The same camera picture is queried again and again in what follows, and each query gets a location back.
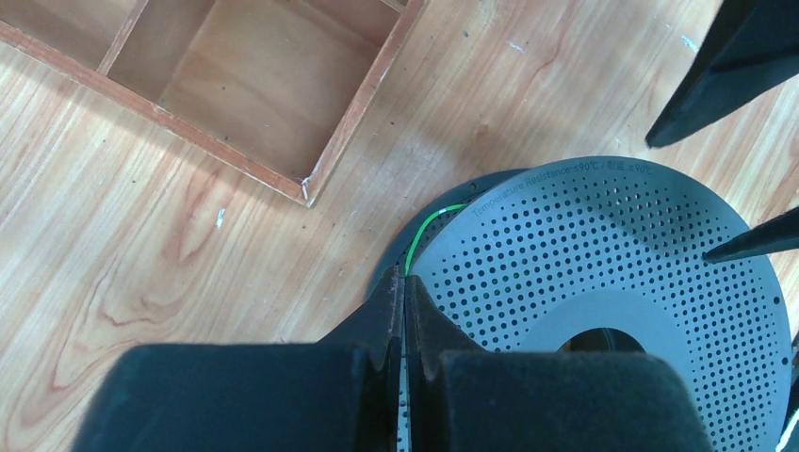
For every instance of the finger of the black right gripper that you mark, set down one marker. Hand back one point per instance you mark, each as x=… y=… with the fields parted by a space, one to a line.
x=775 y=235
x=751 y=47

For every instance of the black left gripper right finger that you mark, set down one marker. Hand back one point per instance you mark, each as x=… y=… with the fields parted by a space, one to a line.
x=465 y=398

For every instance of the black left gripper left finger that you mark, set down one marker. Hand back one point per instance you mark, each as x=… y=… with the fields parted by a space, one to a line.
x=340 y=393

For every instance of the wooden compartment tray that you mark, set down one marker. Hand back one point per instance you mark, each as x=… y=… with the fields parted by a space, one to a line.
x=274 y=89

